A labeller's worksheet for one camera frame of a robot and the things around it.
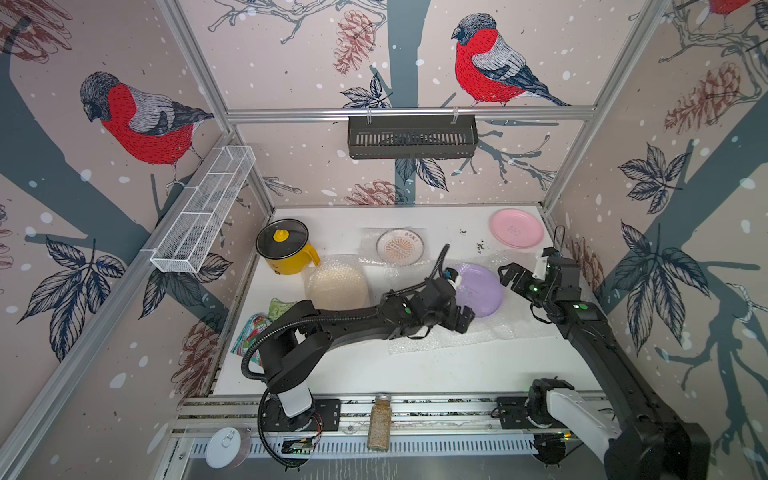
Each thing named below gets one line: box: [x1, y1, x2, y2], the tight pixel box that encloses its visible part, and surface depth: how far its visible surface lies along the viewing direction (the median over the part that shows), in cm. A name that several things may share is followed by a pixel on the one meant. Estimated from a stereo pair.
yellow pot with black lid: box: [256, 218, 321, 275], surface depth 99 cm
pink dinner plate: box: [489, 208, 545, 249], surface depth 117 cm
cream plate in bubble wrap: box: [302, 254, 373, 310], surface depth 98 cm
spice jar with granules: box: [367, 393, 392, 452], surface depth 70 cm
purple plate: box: [456, 262, 504, 318], surface depth 97 cm
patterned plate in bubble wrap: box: [358, 227, 429, 267], surface depth 111 cm
